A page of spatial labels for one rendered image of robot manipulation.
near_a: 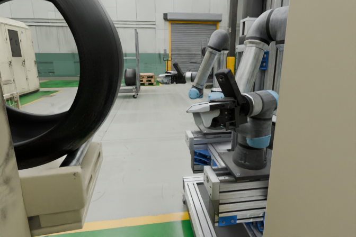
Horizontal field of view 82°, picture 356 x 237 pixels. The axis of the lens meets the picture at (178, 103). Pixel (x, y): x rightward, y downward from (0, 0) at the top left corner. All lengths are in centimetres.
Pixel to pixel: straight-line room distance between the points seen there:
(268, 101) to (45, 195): 64
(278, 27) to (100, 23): 57
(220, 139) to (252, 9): 81
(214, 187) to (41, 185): 65
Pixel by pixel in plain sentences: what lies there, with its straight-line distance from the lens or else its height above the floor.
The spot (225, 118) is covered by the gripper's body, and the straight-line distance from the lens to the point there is 57.
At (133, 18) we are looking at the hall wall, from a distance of 1191.
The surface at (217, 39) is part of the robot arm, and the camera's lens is 135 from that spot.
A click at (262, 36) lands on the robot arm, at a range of 86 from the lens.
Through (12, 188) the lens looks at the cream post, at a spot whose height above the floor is 94.
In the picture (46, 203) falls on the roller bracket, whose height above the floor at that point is 88.
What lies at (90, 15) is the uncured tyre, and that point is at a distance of 55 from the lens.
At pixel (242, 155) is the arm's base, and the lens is 96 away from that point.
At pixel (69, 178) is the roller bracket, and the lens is 52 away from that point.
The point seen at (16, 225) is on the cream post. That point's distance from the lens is 56.
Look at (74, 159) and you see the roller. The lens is 64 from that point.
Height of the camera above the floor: 119
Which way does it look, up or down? 13 degrees down
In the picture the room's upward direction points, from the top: straight up
